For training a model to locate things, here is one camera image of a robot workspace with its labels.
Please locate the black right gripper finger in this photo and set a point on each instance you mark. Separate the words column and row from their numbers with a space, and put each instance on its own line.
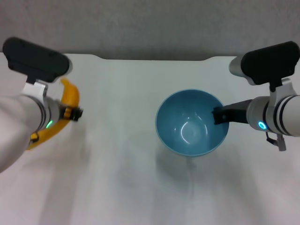
column 220, row 116

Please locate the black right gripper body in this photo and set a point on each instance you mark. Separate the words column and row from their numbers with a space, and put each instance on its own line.
column 236, row 112

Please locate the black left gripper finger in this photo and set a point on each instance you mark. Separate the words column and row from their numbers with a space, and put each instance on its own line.
column 76, row 114

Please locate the yellow banana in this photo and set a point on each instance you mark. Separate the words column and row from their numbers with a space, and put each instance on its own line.
column 70, row 93

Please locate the blue plastic bowl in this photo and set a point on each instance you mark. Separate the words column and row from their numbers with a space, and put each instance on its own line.
column 187, row 145

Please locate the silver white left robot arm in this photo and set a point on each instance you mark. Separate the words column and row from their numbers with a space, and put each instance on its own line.
column 21, row 122

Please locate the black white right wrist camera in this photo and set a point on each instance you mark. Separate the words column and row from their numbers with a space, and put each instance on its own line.
column 267, row 63

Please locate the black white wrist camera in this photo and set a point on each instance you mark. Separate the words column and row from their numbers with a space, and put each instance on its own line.
column 35, row 61
column 267, row 63

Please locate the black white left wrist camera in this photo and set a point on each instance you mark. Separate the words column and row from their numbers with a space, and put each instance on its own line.
column 35, row 61

